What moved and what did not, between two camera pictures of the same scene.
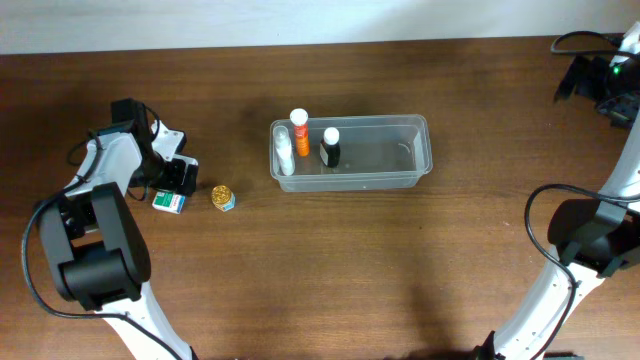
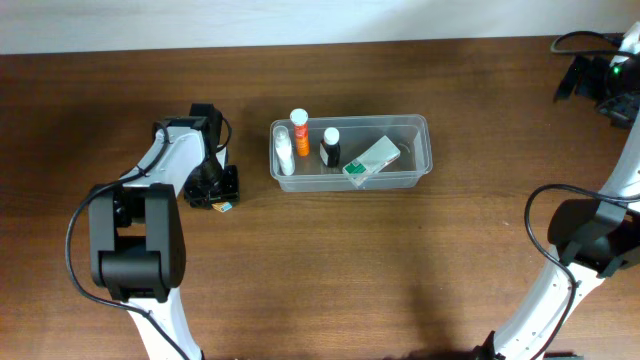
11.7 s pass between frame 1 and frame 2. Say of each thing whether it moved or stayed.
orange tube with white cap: stayed
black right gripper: stayed
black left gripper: moved
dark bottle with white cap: stayed
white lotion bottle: stayed
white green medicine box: moved
